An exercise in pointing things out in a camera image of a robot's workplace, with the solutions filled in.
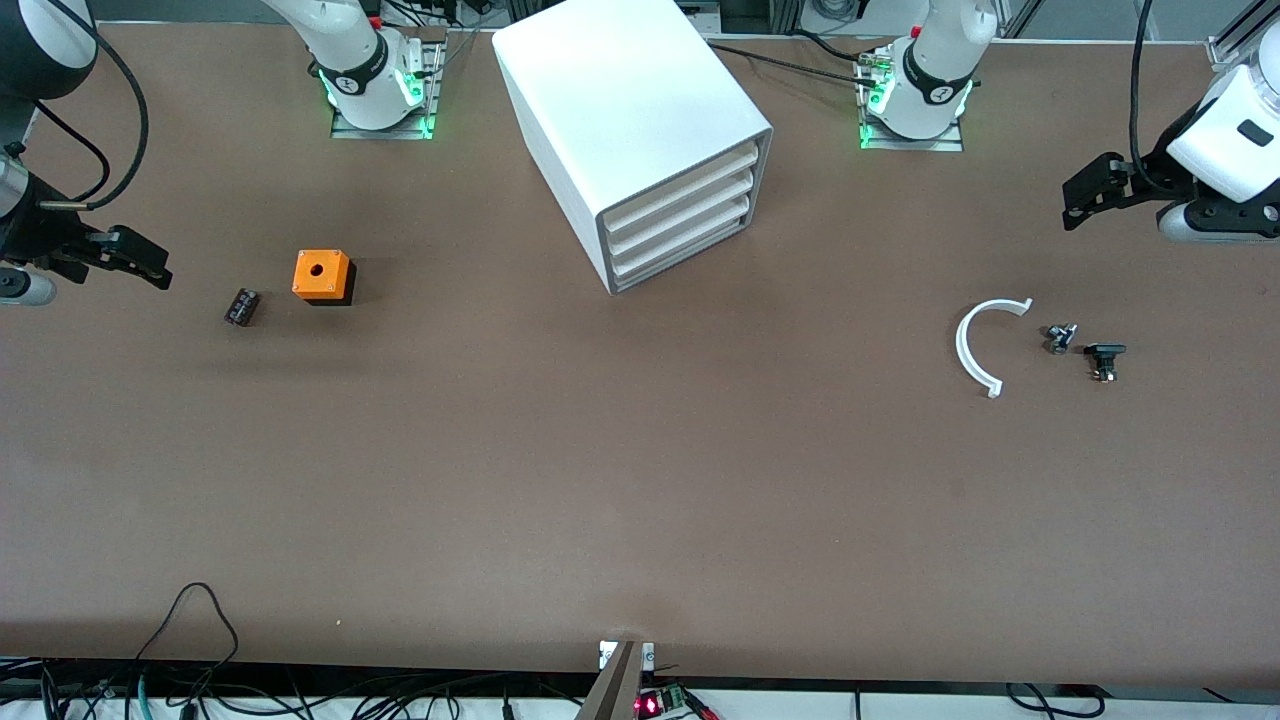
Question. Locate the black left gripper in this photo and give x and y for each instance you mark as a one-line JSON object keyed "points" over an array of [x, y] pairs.
{"points": [[1146, 183]]}

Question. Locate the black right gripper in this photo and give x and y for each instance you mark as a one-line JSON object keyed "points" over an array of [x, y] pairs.
{"points": [[38, 238]]}

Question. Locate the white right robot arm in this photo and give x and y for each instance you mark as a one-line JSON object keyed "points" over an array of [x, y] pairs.
{"points": [[355, 50]]}

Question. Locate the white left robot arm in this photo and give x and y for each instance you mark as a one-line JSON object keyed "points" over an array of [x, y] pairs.
{"points": [[940, 60]]}

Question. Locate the black cylindrical capacitor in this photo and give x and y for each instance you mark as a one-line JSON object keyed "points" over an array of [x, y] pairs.
{"points": [[242, 307]]}

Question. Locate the small silver metal part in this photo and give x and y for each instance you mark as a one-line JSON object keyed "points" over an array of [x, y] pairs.
{"points": [[1060, 338]]}

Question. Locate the orange box with hole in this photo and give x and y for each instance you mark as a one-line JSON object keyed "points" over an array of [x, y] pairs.
{"points": [[318, 275]]}

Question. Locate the white curved plastic arc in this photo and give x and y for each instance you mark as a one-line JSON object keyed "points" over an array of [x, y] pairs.
{"points": [[962, 345]]}

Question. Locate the circuit board with red light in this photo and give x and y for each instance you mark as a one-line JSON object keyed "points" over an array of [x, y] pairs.
{"points": [[650, 705]]}

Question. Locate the small black switch part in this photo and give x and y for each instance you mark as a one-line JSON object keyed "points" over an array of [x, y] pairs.
{"points": [[1104, 352]]}

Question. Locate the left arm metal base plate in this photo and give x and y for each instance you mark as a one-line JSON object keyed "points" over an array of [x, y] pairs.
{"points": [[940, 146]]}

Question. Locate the aluminium frame profile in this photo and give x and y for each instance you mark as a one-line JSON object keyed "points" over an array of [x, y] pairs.
{"points": [[1225, 50]]}

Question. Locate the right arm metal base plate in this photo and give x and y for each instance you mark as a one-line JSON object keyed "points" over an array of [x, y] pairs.
{"points": [[345, 131]]}

